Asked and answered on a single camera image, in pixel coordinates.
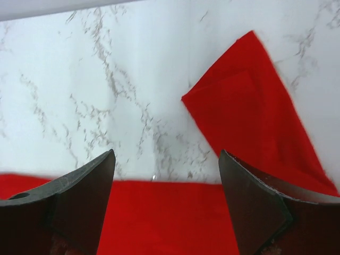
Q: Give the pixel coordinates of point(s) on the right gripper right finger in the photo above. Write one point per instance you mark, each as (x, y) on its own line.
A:
(271, 216)

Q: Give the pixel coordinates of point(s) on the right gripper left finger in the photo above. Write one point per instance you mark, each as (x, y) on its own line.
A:
(63, 216)

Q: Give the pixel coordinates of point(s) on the red t shirt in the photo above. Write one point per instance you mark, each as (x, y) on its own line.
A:
(241, 106)

